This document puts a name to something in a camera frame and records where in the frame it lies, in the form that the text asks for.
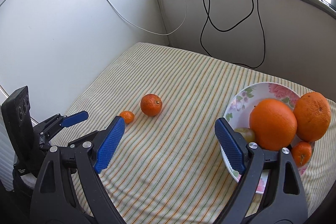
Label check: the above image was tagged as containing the reddish mandarin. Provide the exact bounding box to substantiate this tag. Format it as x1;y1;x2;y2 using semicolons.
140;94;162;117

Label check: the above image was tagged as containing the striped table cloth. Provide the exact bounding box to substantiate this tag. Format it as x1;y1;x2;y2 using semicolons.
49;41;336;224

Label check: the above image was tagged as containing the white refrigerator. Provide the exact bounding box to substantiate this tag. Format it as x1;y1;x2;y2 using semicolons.
1;0;167;121

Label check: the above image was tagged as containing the smooth orange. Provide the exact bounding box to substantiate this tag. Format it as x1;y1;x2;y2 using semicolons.
249;98;297;151

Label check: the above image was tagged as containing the large rough orange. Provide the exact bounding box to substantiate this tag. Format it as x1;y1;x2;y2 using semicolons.
293;92;331;143

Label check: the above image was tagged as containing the green-brown plum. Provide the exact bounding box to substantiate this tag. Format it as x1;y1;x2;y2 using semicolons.
234;127;255;143

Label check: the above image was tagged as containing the tiny orange mandarin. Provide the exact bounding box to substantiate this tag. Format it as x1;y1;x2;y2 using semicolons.
119;110;135;124

